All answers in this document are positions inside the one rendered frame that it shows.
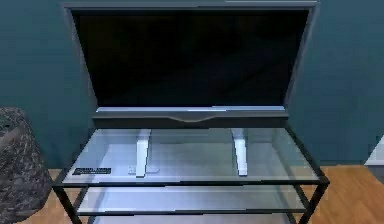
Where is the black remote control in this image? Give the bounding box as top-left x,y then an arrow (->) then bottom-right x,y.
71,167 -> 113,176

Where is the black flat television set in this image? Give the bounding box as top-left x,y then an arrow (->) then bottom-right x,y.
61,0 -> 320,178

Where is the black glass television stand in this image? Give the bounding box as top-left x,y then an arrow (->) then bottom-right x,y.
52,126 -> 331,224

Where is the white furniture corner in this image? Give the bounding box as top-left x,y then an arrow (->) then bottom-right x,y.
363,134 -> 384,184

